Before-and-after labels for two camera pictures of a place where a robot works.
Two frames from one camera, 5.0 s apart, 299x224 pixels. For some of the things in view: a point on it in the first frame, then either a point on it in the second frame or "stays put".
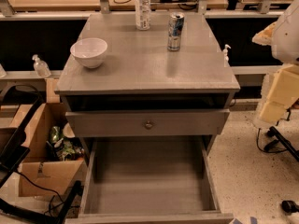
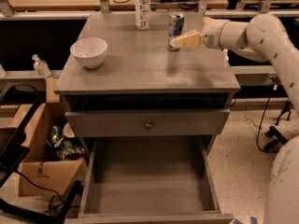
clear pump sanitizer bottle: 41,69 stays put
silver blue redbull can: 175,31 stays put
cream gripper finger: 264,36 -> 190,39
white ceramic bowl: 89,51 stays put
